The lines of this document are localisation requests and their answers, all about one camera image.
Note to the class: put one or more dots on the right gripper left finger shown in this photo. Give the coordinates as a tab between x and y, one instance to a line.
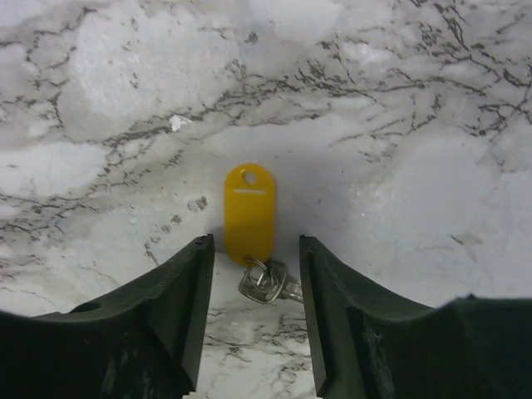
141	340

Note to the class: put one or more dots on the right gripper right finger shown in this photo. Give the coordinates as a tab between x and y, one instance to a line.
369	342

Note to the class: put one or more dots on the silver key on yellow tag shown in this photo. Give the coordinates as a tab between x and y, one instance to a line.
268	281

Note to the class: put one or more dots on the yellow key tag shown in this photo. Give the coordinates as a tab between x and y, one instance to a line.
249	210

